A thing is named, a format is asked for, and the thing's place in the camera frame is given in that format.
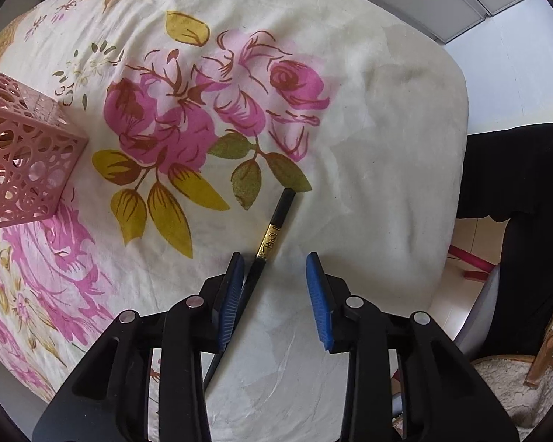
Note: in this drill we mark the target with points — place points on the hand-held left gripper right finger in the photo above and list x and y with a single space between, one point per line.
320 304

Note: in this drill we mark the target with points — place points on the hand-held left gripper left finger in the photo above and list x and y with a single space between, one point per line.
230 304

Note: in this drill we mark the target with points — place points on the black chopstick with gold band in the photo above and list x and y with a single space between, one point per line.
272 234

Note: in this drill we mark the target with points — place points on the pink perforated utensil holder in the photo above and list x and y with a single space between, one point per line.
27 161

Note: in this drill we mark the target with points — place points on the person's black pants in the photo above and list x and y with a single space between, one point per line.
525 239

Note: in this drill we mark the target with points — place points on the pink stool bar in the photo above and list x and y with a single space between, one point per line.
470 263

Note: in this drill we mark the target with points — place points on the floral printed blanket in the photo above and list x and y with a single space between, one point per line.
359 147

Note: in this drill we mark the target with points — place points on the grey plastic stool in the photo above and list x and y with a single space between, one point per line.
486 313

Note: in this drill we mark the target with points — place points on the fluffy white cushion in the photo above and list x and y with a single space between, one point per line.
507 391

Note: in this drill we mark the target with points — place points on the wooden chair frame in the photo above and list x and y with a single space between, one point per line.
546 354

